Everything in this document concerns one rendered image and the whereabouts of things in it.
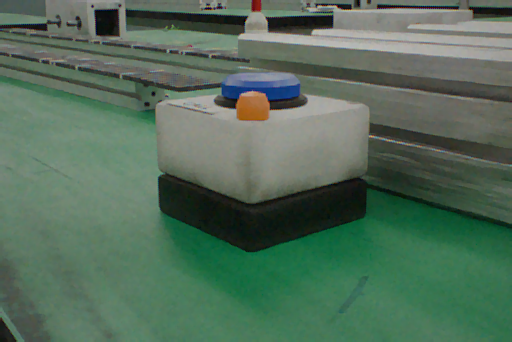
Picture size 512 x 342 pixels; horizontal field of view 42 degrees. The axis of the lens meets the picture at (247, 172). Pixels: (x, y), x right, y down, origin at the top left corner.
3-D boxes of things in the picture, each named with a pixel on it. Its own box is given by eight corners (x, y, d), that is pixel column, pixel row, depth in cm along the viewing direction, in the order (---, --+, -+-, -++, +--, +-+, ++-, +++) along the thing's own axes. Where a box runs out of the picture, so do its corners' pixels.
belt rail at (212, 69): (-8, 44, 150) (-9, 30, 149) (10, 43, 152) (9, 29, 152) (279, 92, 78) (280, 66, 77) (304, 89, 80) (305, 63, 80)
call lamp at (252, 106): (229, 117, 30) (229, 90, 30) (255, 113, 31) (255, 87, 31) (250, 122, 29) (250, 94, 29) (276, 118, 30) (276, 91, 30)
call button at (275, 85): (206, 113, 35) (205, 74, 34) (265, 104, 37) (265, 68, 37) (255, 124, 32) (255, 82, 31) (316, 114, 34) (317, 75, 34)
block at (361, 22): (313, 110, 67) (315, 11, 64) (394, 97, 74) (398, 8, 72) (384, 123, 60) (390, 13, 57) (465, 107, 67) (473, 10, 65)
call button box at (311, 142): (156, 211, 36) (151, 95, 35) (288, 179, 42) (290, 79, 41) (250, 254, 30) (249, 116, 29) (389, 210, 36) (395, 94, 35)
